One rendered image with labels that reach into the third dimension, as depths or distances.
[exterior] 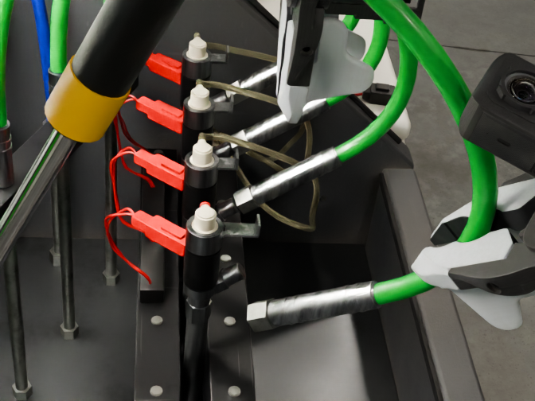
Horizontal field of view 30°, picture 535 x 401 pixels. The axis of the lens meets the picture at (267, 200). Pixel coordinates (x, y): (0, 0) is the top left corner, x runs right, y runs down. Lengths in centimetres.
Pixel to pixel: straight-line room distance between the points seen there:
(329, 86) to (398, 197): 45
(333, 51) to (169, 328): 34
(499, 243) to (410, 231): 51
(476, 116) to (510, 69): 3
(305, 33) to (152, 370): 36
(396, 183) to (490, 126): 64
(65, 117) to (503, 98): 25
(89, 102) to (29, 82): 77
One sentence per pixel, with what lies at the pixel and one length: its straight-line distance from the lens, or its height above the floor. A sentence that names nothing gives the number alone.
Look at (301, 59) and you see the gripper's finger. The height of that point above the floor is 131.
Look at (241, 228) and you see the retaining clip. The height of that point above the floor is 113.
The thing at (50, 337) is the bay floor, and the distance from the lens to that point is 108.
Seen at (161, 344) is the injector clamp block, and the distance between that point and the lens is 87.
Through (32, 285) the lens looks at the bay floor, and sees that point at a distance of 113.
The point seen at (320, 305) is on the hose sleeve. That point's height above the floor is 117.
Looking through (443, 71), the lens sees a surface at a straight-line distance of 53.
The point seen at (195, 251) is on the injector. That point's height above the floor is 111.
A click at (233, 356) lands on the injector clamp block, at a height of 98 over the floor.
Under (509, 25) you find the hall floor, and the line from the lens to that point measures 352.
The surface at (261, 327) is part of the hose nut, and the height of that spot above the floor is 113.
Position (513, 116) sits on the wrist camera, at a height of 138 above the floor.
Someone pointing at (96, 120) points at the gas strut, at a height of 146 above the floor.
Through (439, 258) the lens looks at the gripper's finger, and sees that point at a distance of 58.
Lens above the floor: 163
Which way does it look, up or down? 40 degrees down
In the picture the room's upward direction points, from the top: 7 degrees clockwise
